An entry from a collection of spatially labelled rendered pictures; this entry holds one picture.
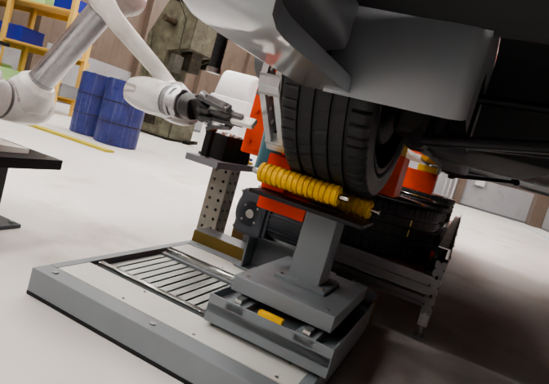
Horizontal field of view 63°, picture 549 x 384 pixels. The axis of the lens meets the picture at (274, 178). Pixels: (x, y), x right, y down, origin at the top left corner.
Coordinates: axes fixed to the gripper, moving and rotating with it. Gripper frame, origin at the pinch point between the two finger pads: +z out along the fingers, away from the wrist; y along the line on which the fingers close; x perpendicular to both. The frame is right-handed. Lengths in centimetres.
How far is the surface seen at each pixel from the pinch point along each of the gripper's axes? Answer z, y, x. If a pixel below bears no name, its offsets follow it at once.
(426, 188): 31, -187, 176
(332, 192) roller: 27.8, -13.0, -3.5
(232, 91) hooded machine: -326, -346, 417
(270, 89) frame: 7.9, 10.4, 3.1
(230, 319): 14, -33, -39
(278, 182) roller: 12.2, -14.3, -5.1
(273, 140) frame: 6.4, -7.7, 3.8
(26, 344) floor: -20, -20, -70
